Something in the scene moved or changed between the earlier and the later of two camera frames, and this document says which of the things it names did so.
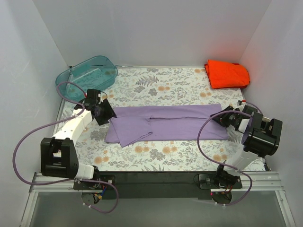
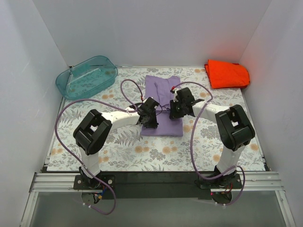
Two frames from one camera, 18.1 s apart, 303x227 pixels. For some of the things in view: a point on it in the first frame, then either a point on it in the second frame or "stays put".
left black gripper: [102, 112] -> [148, 120]
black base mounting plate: [160, 185] stays put
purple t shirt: [164, 123] -> [159, 88]
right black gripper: [224, 117] -> [176, 113]
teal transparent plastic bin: [97, 73] stays put
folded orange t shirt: [223, 74] stays put
